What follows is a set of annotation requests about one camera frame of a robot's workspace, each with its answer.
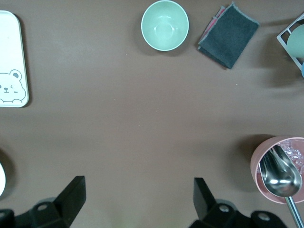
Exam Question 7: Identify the white plate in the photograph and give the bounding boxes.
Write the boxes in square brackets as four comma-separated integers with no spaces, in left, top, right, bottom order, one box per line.
[0,162,6,198]

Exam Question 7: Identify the light green cup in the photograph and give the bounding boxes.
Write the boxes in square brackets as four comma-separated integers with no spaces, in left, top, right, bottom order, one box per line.
[286,24,304,59]

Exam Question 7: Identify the clear ice pieces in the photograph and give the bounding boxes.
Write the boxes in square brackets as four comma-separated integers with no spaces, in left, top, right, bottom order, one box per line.
[276,139,304,174]

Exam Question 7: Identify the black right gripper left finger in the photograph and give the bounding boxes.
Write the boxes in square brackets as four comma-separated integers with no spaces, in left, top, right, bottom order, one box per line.
[0,176,86,228]

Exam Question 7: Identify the light green bowl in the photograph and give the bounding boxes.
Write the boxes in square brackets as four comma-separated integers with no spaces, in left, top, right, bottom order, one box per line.
[141,0,190,52]

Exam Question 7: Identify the pink bowl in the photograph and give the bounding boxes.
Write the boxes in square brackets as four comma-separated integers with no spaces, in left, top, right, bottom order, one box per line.
[250,135,304,205]

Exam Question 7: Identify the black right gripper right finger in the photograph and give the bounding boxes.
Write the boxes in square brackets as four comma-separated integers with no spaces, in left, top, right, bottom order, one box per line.
[190,177,289,228]

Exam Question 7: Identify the cream tray with bear print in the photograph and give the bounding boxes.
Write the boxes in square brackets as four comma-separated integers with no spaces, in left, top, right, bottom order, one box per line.
[0,10,29,108]

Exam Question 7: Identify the metal scoop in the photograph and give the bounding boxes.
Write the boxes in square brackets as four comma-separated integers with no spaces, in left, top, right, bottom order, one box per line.
[258,144,304,228]

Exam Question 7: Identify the white wire cup rack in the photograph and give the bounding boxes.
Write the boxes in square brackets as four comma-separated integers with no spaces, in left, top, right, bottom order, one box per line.
[276,11,304,78]

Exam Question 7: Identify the dark folded cloth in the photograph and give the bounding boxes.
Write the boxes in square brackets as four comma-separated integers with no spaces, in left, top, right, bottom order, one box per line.
[197,1,260,70]

